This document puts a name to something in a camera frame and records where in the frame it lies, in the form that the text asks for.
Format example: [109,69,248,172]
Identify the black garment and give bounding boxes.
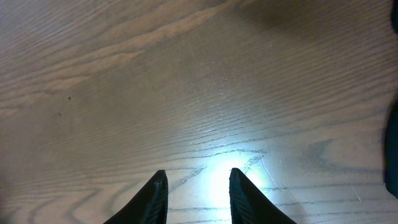
[382,0,398,200]

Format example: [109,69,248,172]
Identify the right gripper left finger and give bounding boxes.
[104,170,169,224]

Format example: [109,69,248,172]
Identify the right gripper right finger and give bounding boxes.
[229,168,296,224]

